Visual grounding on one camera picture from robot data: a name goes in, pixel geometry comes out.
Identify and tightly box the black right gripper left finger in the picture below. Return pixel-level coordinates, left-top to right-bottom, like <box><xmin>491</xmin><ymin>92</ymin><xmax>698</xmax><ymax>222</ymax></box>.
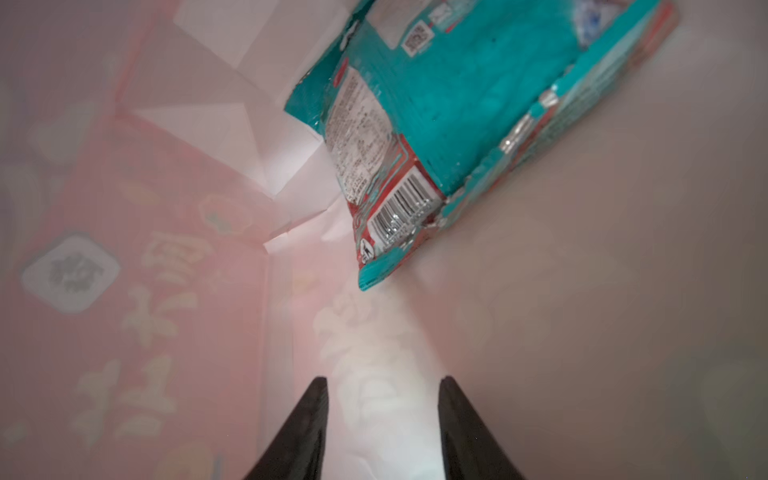
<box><xmin>245</xmin><ymin>377</ymin><xmax>329</xmax><ymax>480</ymax></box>

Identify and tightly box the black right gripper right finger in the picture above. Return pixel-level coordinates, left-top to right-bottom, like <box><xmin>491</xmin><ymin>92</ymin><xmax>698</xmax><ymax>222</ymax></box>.
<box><xmin>438</xmin><ymin>376</ymin><xmax>525</xmax><ymax>480</ymax></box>

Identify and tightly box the red paper gift bag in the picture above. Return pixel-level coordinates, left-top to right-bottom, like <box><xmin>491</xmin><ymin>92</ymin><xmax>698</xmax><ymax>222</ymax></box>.
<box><xmin>1</xmin><ymin>1</ymin><xmax>767</xmax><ymax>479</ymax></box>

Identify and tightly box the teal snack packet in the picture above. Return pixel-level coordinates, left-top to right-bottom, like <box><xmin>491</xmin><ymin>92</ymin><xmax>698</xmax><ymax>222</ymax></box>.
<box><xmin>284</xmin><ymin>0</ymin><xmax>679</xmax><ymax>290</ymax></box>

